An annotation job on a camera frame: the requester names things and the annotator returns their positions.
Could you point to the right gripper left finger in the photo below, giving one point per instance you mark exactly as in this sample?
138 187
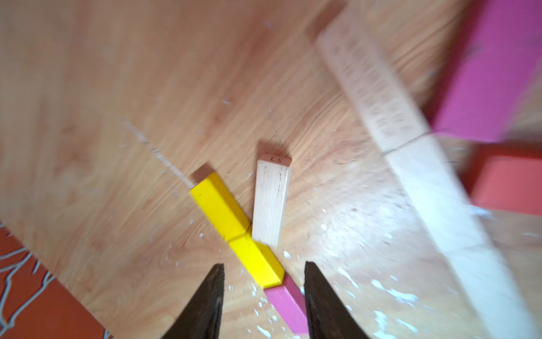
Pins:
201 317

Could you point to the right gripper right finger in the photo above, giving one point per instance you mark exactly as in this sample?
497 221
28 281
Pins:
328 317

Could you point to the magenta block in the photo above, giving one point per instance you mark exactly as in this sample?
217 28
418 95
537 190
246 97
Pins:
290 304
492 62

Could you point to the yellow block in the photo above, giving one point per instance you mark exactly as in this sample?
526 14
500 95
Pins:
220 207
259 260

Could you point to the yellow block front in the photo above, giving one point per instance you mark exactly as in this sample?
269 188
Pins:
220 207

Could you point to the natural wood block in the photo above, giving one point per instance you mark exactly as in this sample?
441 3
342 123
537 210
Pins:
437 195
369 81
271 192
492 290

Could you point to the red building block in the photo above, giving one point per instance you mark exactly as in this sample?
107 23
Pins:
505 177

